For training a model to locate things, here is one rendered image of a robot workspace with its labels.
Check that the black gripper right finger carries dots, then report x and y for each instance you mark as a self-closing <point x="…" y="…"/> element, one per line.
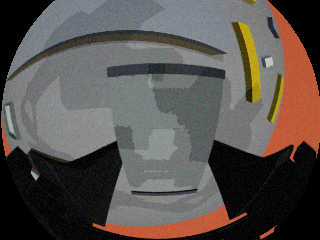
<point x="240" y="176"/>

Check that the yellow flat bar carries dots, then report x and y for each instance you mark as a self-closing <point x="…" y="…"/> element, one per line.
<point x="276" y="98"/>
<point x="250" y="62"/>

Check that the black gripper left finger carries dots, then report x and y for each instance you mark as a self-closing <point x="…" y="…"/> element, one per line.
<point x="89" y="180"/>

